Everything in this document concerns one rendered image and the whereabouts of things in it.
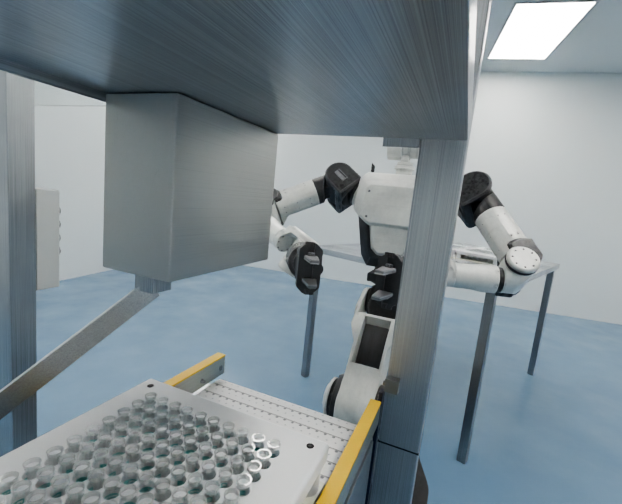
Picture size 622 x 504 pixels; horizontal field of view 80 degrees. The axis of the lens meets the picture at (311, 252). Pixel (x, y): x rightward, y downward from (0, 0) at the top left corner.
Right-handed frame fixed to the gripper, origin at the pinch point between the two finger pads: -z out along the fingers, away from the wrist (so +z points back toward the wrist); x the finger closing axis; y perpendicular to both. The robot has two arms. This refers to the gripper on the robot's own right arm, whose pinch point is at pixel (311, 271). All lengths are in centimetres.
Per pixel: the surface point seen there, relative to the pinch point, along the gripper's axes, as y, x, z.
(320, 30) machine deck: 11, -26, -59
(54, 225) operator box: 65, -2, 24
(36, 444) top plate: 32, 8, -47
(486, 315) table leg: -90, 27, 62
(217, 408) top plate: 16.3, 7.9, -41.2
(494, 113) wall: -272, -141, 362
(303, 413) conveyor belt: 4.4, 15.2, -30.7
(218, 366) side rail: 17.8, 12.9, -21.1
